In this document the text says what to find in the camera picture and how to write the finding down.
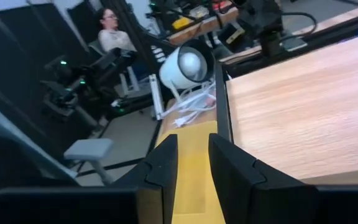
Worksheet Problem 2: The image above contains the white metal post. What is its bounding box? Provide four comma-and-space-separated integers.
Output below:
149, 73, 165, 121

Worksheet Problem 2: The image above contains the white spot lamp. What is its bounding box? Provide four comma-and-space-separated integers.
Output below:
158, 39, 216, 103

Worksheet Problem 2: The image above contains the yellow plastic tray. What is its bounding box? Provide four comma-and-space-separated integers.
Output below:
155, 119, 226, 224

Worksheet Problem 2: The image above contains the white lamp cable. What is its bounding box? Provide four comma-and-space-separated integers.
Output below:
163, 80, 218, 128

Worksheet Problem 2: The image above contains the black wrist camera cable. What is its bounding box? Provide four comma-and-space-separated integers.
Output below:
278, 11, 318, 43

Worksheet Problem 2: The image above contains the teal plastic tray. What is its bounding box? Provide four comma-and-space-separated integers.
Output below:
280, 37, 309, 52

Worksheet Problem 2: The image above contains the background wooden table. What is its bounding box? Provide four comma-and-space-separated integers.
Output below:
166, 0, 241, 46

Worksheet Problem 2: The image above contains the wooden riser with black frame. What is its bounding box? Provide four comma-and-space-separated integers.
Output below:
214, 30, 358, 184

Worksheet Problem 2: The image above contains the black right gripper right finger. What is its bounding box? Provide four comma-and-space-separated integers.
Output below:
208, 133, 320, 224

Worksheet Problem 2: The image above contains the grey metal stand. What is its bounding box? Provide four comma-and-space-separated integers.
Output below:
0, 93, 114, 187

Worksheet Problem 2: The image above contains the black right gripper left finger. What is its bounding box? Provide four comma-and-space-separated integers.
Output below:
113, 133, 179, 224

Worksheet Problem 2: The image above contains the person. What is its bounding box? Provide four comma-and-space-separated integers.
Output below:
94, 7, 138, 54

